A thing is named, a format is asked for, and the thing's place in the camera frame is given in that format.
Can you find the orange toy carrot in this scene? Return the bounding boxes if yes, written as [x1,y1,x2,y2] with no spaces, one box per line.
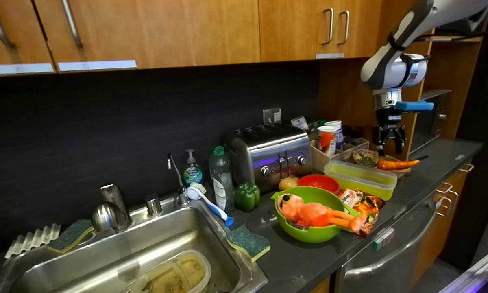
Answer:
[377,160,419,171]

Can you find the silver toaster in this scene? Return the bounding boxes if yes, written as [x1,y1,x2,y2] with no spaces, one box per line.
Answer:
[224,124,312,192]

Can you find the red bowl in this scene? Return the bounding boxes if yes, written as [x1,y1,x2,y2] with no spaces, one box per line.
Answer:
[297,174,340,194]

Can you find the dirty container in sink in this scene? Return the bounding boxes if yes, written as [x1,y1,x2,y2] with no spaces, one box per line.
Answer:
[123,249,211,293]

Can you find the purple white canister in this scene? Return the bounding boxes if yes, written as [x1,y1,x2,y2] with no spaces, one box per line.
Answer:
[325,121,344,152]

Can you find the green yellow sponge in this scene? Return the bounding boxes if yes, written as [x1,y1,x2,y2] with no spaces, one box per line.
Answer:
[226,225,270,262]

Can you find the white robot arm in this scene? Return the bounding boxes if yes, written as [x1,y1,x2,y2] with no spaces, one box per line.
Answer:
[359,0,488,155]

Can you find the chrome faucet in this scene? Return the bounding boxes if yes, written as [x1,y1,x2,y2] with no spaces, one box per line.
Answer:
[91,184,131,231]

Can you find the clear soap dispenser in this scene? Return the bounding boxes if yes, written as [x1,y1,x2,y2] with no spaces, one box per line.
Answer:
[183,148,203,184]

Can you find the blue white dish brush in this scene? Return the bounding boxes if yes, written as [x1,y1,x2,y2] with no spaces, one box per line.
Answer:
[185,182,234,228]

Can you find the white red canister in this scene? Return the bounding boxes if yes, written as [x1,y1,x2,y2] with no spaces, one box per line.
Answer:
[318,127,335,155]

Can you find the green toy pepper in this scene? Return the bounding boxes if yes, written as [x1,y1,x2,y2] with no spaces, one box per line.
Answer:
[235,184,260,212]

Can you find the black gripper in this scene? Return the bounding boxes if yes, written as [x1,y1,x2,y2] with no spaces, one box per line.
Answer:
[372,109,405,156]

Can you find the yellow potato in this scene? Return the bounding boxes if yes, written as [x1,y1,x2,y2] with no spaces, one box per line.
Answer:
[278,176,297,191]

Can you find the stainless steel sink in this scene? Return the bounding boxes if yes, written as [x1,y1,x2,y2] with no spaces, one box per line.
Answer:
[0,204,268,293]

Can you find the instant noodle packet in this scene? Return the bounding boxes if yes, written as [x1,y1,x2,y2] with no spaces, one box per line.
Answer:
[338,189,385,235]

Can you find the stainless microwave oven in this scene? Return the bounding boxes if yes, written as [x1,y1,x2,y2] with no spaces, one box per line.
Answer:
[409,90,450,152]

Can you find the clear yellow plastic container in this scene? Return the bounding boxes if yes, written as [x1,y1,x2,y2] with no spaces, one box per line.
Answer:
[323,161,396,200]

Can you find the stainless dishwasher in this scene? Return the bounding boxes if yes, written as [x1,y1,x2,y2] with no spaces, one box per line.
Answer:
[333,197,444,293]

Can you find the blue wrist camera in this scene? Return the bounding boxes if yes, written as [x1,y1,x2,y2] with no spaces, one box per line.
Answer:
[393,101,434,112]

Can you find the wooden upper cabinets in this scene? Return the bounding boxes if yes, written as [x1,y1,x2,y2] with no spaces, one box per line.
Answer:
[0,0,396,78]

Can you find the green dish soap bottle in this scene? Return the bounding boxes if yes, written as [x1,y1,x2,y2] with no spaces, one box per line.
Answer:
[208,145,234,212]

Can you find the orange plush toy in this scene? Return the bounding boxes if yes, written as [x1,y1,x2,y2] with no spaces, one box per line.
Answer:
[276,194,364,233]

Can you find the wooden crate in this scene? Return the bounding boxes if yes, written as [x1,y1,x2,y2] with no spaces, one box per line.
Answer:
[310,140,369,173]

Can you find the woven wicker basket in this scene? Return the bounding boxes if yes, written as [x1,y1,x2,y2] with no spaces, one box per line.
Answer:
[346,148,411,174]

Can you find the green bowl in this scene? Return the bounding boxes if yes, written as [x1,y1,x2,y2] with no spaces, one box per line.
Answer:
[271,186,353,244]

